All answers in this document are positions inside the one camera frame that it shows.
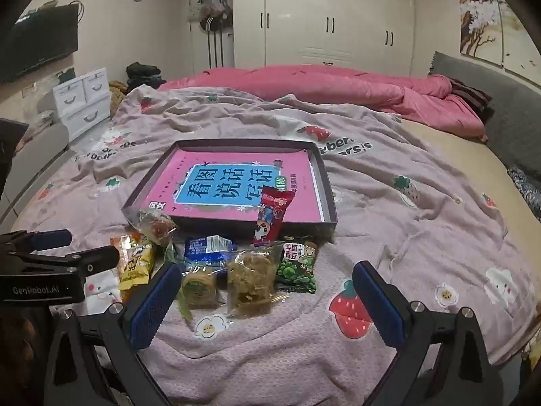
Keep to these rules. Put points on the black green pea snack packet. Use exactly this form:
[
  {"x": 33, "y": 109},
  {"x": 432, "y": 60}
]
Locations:
[{"x": 298, "y": 270}]

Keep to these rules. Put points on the red cartoon snack packet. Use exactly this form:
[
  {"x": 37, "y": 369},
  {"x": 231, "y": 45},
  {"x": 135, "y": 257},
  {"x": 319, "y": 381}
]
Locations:
[{"x": 272, "y": 215}]

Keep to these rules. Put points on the clear packet red candy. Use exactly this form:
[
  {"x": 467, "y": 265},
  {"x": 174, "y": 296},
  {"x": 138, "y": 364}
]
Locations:
[{"x": 156, "y": 226}]

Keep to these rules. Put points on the beige bed sheet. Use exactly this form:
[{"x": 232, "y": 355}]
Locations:
[{"x": 465, "y": 165}]

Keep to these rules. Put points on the grey padded headboard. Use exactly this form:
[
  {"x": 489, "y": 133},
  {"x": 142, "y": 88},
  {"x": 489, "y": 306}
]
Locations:
[{"x": 507, "y": 105}]

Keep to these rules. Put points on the shallow dark cardboard box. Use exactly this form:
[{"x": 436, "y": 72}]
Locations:
[{"x": 236, "y": 144}]

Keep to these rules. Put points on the yellow green snack packet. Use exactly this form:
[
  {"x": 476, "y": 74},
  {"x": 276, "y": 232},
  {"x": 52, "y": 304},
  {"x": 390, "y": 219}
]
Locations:
[{"x": 137, "y": 268}]

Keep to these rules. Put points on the hanging hats and bags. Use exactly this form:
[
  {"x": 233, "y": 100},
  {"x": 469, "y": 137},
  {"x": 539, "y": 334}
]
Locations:
[{"x": 215, "y": 12}]

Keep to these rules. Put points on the flower and bird wall painting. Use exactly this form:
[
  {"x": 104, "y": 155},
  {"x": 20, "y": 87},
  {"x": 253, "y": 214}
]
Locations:
[{"x": 482, "y": 21}]

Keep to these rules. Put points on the white glossy wardrobe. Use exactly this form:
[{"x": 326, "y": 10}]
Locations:
[{"x": 338, "y": 17}]

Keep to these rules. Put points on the white drawer chest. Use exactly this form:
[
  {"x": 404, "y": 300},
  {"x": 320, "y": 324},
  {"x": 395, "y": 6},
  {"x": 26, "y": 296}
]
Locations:
[{"x": 84, "y": 110}]

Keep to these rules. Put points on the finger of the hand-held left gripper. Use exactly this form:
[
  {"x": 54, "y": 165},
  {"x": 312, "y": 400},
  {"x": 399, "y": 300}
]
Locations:
[
  {"x": 50, "y": 239},
  {"x": 97, "y": 258}
]

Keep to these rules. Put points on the black white patterned pillow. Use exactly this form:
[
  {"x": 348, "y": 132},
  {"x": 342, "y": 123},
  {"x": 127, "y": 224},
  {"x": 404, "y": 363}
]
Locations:
[{"x": 526, "y": 190}]

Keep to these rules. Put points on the blue snack packet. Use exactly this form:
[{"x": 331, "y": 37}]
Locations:
[{"x": 203, "y": 248}]

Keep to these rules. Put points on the black wall television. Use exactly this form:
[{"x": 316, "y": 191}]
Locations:
[{"x": 38, "y": 46}]

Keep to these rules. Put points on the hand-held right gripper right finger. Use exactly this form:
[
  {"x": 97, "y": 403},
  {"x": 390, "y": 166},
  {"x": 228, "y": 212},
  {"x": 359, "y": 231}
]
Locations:
[{"x": 376, "y": 304}]

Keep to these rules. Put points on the clear plastic bags clutter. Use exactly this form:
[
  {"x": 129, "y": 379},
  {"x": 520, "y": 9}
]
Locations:
[{"x": 44, "y": 122}]

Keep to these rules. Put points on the clear packet crumbly cake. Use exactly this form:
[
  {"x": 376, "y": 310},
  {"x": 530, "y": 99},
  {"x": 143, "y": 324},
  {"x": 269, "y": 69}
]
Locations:
[{"x": 249, "y": 279}]

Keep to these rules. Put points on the brown plush cloth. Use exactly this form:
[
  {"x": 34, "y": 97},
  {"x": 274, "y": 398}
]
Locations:
[{"x": 117, "y": 97}]

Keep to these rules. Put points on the clear packet round biscuit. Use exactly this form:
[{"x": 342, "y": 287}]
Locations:
[{"x": 198, "y": 289}]

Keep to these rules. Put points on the dark clothes pile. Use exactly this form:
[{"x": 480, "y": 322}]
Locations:
[{"x": 143, "y": 76}]

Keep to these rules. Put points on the dark striped pillow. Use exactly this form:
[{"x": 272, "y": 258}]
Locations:
[{"x": 471, "y": 95}]

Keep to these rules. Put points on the pink and blue book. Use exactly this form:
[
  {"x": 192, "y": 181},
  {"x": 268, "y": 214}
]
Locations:
[{"x": 169, "y": 186}]

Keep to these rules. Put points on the pink strawberry printed blanket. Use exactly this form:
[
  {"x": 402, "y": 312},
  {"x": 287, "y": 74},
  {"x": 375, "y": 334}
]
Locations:
[{"x": 422, "y": 241}]

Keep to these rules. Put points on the pink duvet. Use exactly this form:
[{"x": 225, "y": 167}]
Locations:
[{"x": 338, "y": 84}]

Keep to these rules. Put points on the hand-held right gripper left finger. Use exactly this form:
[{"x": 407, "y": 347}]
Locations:
[{"x": 152, "y": 304}]

